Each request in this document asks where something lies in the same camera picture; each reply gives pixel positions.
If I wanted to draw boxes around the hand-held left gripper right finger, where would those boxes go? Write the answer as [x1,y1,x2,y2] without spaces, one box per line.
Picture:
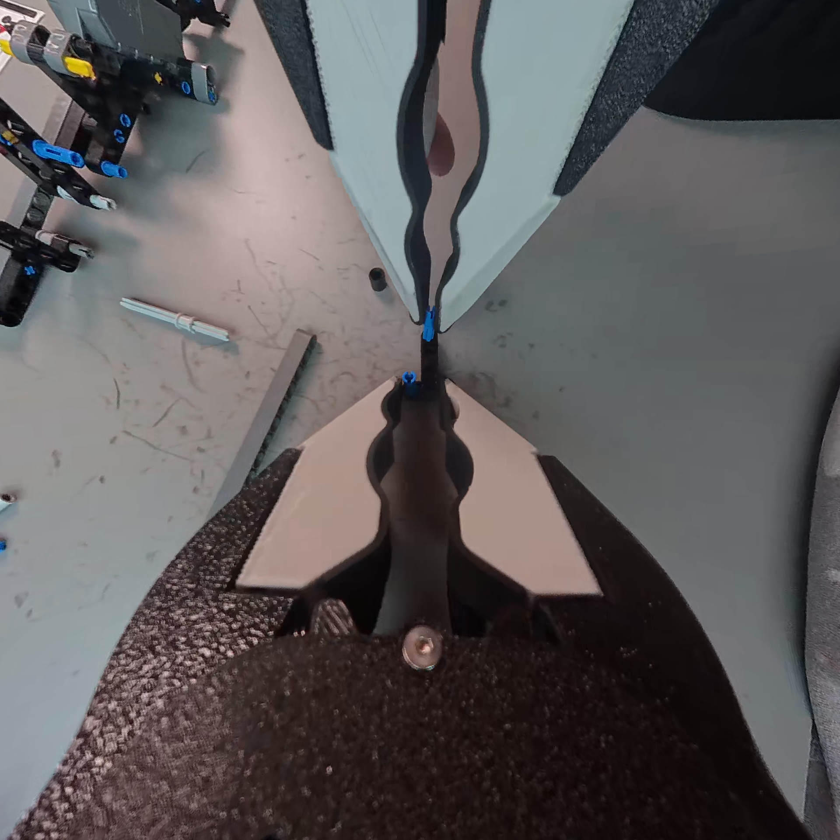
[444,377,605,598]

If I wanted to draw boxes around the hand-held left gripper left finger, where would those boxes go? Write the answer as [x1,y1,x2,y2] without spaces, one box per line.
[234,377,404,598]

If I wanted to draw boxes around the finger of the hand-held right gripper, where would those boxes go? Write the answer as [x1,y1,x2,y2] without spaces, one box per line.
[304,0,437,327]
[436,0,637,332]

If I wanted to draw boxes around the black toy beam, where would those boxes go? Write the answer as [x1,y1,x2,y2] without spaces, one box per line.
[399,333,448,434]

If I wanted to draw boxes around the grey desk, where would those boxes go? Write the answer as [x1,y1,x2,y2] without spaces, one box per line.
[0,0,840,821]

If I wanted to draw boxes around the person's right hand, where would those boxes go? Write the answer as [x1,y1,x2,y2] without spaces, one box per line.
[428,113,456,177]

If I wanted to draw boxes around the grey toy beam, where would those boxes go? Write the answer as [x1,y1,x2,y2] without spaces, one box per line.
[209,330,317,522]

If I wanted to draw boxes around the light grey toy axle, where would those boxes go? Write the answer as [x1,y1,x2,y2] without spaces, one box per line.
[120,297,231,343]

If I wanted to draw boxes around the person's grey patterned clothing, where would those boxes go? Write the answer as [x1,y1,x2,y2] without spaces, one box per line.
[804,387,840,840]

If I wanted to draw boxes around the black toy frame assembly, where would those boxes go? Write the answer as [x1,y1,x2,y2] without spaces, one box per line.
[0,0,231,328]

